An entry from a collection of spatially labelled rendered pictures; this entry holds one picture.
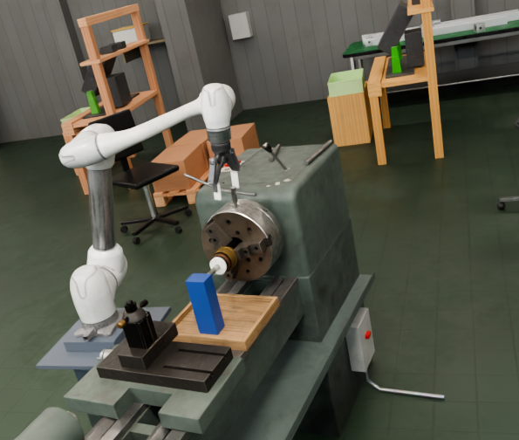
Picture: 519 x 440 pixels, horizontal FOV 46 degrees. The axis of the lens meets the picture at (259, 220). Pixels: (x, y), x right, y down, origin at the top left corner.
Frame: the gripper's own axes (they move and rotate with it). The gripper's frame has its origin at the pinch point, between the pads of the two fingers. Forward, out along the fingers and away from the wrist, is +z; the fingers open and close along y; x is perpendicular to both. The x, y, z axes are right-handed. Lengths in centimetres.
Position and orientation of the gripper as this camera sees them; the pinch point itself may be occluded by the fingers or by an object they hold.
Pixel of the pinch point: (227, 189)
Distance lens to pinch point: 242.4
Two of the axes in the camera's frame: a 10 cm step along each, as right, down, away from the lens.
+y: -5.2, 4.1, -7.5
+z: 1.0, 9.0, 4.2
